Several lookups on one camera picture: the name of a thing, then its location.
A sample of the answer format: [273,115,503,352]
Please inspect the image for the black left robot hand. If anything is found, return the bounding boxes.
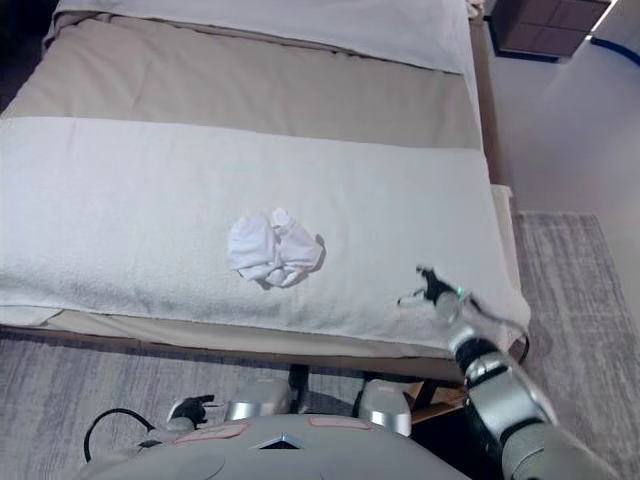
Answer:
[167,394,217,432]

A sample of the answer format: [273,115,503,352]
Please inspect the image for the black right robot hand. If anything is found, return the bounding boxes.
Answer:
[396,264,475,321]

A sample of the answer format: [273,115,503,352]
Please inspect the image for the white garment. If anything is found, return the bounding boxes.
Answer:
[227,206,329,292]

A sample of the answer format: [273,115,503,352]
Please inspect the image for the wooden laundry basket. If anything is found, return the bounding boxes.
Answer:
[399,378,472,426]

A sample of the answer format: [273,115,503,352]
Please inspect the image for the bed with white blanket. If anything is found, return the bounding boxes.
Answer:
[0,14,532,387]

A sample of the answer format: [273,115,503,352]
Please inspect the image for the white terry bed throw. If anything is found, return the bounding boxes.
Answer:
[0,115,533,359]

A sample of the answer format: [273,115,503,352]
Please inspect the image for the silver left robot leg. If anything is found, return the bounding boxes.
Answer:
[223,363,315,422]

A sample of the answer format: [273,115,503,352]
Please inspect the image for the silver robot leg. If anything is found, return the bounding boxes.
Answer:
[351,376,415,437]
[223,363,315,422]

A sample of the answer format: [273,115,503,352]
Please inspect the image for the silver robot torso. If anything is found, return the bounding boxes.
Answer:
[73,416,504,480]

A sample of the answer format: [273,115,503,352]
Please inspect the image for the silver right robot leg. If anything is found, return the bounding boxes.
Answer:
[351,376,415,437]

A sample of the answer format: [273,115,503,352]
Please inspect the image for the grey striped rug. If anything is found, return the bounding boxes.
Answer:
[0,211,640,480]

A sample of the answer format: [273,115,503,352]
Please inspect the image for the brown wooden nightstand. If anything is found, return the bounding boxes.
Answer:
[491,0,612,62]

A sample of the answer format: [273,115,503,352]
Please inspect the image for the beige duvet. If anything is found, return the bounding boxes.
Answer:
[0,18,526,362]

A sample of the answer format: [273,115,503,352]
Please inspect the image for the dark curved floor strip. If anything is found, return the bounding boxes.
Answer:
[588,30,640,65]

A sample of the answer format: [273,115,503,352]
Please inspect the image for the white folded top sheet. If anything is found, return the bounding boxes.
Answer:
[51,0,474,76]

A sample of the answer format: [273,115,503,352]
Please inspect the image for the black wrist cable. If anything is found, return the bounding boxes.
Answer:
[81,408,155,464]

